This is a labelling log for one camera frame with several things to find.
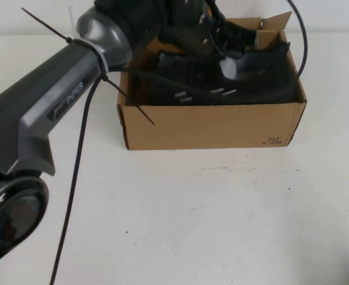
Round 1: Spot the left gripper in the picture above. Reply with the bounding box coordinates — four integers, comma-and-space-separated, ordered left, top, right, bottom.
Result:
208, 0, 261, 46

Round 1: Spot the black sneaker with foam stuffing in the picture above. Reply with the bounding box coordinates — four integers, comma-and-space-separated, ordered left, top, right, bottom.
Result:
218, 40, 300, 105

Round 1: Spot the white foam shoe stuffing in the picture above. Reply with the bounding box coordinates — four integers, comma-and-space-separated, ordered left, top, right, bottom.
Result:
220, 57, 241, 81

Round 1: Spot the brown cardboard shoe box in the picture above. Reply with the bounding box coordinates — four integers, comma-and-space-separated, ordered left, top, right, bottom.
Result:
116, 11, 308, 150

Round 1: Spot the black sneaker with grey lining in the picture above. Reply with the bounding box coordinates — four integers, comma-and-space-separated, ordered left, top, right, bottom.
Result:
149, 50, 238, 105

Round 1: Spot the black zip tie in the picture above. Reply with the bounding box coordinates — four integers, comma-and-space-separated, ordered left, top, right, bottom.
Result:
21, 7, 156, 126

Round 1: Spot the black wrist camera mount plate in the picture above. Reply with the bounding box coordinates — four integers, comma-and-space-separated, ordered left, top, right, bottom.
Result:
173, 11, 216, 56

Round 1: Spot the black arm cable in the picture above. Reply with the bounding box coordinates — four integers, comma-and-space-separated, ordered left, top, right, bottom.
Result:
50, 0, 306, 285

